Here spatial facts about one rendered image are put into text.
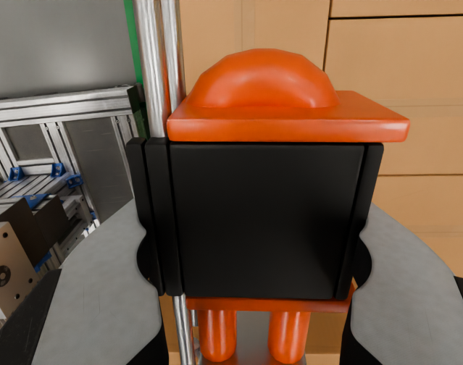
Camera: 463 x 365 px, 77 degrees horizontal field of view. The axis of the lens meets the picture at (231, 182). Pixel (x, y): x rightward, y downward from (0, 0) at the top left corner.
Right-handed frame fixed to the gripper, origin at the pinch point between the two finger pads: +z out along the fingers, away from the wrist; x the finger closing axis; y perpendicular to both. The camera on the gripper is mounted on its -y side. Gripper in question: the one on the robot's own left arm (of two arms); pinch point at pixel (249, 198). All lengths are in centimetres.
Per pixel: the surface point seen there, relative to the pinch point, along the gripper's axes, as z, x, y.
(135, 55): 120, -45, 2
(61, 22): 120, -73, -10
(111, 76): 120, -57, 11
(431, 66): 67, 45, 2
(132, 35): 120, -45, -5
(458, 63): 67, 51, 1
